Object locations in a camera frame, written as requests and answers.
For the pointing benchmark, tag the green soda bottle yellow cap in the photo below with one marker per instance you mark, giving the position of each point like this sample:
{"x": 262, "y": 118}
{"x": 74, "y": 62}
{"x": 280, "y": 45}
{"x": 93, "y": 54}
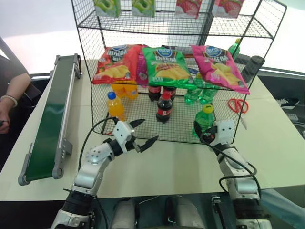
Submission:
{"x": 203, "y": 119}

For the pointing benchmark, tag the white power strip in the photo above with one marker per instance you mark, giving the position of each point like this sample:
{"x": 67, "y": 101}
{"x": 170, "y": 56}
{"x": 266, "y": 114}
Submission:
{"x": 292, "y": 117}

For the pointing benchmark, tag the green conveyor belt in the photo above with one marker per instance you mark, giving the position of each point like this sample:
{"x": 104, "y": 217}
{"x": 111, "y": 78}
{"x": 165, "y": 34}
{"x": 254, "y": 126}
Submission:
{"x": 50, "y": 119}

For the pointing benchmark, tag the cola bottle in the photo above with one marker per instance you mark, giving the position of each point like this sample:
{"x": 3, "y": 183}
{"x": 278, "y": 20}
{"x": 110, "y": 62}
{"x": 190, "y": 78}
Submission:
{"x": 170, "y": 90}
{"x": 164, "y": 109}
{"x": 154, "y": 93}

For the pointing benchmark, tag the orange soda bottle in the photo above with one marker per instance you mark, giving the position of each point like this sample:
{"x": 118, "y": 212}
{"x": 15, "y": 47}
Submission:
{"x": 118, "y": 89}
{"x": 132, "y": 91}
{"x": 115, "y": 107}

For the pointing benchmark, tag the red chips bag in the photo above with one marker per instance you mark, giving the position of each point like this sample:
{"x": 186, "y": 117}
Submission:
{"x": 114, "y": 66}

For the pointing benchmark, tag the person's hand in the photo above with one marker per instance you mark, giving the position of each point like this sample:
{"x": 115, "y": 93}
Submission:
{"x": 6, "y": 117}

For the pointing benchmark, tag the black sneaker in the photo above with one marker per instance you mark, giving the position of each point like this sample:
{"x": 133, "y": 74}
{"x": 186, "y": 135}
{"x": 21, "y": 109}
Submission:
{"x": 288, "y": 102}

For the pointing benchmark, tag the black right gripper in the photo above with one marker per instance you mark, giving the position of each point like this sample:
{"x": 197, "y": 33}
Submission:
{"x": 208, "y": 137}

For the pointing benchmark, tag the red strawberry juice carton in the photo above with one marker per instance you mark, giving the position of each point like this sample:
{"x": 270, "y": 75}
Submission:
{"x": 227, "y": 8}
{"x": 188, "y": 8}

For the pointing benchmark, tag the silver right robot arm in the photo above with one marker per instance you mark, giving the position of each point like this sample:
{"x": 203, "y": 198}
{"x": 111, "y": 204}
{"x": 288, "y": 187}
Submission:
{"x": 238, "y": 176}

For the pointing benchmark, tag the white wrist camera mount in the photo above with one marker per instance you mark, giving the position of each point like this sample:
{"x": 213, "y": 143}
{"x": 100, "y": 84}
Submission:
{"x": 122, "y": 133}
{"x": 225, "y": 131}

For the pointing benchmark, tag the magenta chips bag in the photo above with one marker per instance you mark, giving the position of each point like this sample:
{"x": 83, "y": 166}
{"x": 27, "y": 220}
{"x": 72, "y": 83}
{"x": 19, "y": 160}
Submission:
{"x": 142, "y": 71}

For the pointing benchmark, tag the pink chips bag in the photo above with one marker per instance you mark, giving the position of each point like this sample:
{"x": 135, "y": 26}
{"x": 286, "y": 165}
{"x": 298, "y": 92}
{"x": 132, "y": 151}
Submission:
{"x": 221, "y": 69}

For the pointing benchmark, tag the person's forearm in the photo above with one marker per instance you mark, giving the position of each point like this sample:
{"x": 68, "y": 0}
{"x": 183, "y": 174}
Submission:
{"x": 17, "y": 86}

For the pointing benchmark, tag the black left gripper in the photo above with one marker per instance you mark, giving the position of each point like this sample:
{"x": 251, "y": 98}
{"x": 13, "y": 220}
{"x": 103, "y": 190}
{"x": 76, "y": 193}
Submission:
{"x": 133, "y": 144}

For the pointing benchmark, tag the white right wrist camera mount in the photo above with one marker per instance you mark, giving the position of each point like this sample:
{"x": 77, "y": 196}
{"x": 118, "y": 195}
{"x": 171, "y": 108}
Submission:
{"x": 225, "y": 131}

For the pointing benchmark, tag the green chips bag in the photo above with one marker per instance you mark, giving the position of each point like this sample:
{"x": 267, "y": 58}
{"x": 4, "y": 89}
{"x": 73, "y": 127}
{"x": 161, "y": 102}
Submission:
{"x": 166, "y": 66}

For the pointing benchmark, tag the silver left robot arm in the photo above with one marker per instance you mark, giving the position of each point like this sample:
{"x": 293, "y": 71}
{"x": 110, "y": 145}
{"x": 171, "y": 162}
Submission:
{"x": 91, "y": 171}

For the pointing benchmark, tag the green apple juice carton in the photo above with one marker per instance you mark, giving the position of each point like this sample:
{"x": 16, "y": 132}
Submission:
{"x": 107, "y": 7}
{"x": 144, "y": 7}

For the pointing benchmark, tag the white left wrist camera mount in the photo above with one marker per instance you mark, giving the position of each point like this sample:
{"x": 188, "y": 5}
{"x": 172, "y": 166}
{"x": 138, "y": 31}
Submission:
{"x": 122, "y": 133}

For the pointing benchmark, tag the black cylindrical container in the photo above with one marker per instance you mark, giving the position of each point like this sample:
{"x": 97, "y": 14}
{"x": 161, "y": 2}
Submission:
{"x": 255, "y": 68}
{"x": 243, "y": 60}

